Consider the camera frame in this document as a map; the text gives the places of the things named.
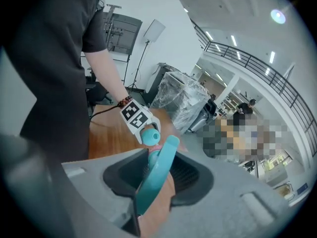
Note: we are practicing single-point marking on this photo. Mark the round ceiling lamp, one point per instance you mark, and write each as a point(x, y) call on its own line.
point(278, 16)

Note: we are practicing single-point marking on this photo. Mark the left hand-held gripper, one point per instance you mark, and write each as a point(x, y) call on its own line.
point(135, 116)

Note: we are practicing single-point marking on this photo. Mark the white light panel on stand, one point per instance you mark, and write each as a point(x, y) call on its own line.
point(154, 31)

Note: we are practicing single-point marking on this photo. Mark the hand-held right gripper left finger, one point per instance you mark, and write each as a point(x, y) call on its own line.
point(99, 195)

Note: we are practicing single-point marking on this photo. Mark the black balcony railing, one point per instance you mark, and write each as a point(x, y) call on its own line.
point(272, 73)

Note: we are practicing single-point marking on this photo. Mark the light blue egg-shaped object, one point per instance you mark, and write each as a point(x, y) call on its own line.
point(149, 137)

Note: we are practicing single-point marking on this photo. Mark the person's left forearm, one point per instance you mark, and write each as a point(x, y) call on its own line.
point(106, 78)

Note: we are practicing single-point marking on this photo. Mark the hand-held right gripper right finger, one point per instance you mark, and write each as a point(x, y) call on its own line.
point(223, 202)

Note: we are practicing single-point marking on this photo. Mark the black monitor on stand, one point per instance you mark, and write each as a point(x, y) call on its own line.
point(123, 33)

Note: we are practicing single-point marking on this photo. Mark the grey wheeled machine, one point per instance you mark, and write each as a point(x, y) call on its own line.
point(205, 115)

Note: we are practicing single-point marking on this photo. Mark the black office chair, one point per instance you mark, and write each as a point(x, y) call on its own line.
point(97, 94)

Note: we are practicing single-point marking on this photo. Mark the plastic-wrapped machine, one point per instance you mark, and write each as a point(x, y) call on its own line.
point(178, 98)

